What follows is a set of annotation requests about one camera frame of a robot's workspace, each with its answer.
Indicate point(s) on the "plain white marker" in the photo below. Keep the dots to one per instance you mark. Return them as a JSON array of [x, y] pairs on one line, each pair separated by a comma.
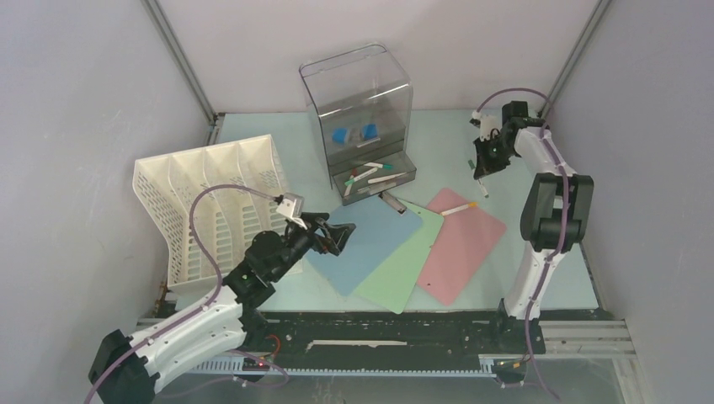
[[384, 178]]

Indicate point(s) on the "white plastic file rack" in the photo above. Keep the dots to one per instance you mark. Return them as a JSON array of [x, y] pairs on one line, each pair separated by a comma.
[[223, 189]]

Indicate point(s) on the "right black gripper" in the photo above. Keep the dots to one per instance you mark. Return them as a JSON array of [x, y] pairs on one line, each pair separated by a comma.
[[484, 167]]

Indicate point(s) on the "light green cap marker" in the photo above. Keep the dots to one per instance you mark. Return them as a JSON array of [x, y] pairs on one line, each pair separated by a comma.
[[366, 173]]

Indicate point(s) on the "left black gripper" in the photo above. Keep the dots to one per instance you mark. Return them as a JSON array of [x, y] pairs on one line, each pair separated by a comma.
[[334, 235]]

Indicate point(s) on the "blue eraser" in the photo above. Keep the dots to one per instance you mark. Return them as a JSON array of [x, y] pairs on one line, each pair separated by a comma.
[[341, 136], [369, 132]]

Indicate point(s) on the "clear plastic drawer box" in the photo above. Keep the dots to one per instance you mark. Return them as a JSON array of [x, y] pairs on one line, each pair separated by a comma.
[[366, 85]]

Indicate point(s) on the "pink clipboard sheet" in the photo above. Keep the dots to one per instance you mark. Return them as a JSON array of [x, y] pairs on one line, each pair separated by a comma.
[[462, 246]]

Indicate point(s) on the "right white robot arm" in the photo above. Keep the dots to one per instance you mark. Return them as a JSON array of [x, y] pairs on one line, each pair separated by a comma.
[[556, 210]]

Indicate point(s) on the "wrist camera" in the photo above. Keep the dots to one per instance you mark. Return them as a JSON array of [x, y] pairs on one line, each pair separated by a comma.
[[489, 125], [290, 207]]

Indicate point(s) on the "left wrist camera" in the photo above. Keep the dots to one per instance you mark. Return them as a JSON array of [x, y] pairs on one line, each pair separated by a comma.
[[290, 207]]

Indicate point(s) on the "teal cap marker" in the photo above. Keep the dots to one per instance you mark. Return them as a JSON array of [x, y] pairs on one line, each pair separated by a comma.
[[378, 165]]

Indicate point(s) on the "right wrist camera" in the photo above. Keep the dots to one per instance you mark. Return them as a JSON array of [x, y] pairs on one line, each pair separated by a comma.
[[489, 125]]

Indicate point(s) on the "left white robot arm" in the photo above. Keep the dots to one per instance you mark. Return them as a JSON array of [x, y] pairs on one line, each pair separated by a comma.
[[136, 368]]

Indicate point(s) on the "dark red cap marker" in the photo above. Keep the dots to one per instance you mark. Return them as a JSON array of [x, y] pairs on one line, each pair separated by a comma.
[[349, 184]]

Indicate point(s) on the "blue clipboard sheet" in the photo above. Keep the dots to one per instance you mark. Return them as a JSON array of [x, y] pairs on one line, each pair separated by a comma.
[[379, 231]]

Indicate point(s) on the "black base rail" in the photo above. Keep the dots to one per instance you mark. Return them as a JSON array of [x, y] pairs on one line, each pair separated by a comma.
[[380, 342]]

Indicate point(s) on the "metal clipboard clip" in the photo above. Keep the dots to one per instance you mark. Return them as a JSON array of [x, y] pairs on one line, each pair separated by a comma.
[[393, 202]]

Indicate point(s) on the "green clipboard sheet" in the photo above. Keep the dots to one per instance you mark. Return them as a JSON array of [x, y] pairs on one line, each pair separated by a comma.
[[391, 284]]

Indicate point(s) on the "orange cap marker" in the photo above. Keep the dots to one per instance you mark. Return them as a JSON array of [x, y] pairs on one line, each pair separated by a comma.
[[459, 208]]

